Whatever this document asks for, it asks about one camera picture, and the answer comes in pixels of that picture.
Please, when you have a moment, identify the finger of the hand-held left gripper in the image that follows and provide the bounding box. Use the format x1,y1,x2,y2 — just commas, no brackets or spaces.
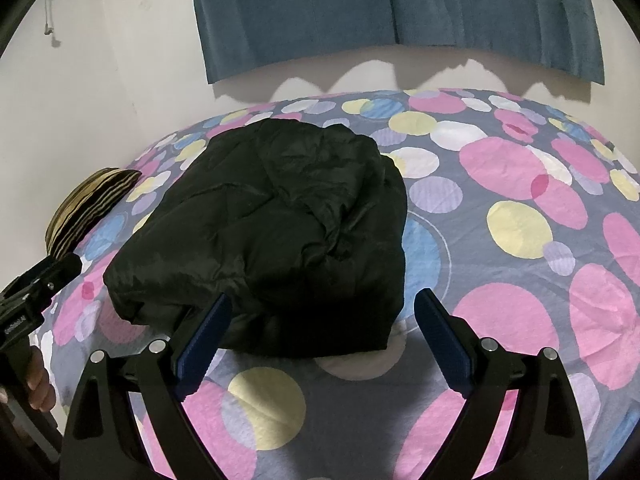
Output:
27,252,83,286

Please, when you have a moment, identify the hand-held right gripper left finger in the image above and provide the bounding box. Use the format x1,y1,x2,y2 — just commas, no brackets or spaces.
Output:
60,292,233,480

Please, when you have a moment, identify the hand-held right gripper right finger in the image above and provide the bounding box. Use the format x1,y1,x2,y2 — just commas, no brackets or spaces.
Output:
414,289,591,480

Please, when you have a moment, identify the black puffer jacket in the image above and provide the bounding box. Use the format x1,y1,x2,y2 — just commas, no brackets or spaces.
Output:
102,119,408,360

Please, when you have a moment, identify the person's left hand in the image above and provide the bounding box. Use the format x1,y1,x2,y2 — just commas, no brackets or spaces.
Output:
25,347,58,413

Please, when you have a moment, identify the striped brown pillow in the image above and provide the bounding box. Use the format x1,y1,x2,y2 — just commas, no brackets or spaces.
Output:
44,167,142,259

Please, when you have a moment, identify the polka-dot bed sheet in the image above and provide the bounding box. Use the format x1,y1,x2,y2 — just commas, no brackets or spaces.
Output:
37,87,640,480

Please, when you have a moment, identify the blue curtain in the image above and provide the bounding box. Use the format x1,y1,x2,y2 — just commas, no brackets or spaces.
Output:
186,0,607,86

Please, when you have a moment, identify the hanging wall cord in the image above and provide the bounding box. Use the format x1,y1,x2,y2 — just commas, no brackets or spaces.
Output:
42,0,60,40

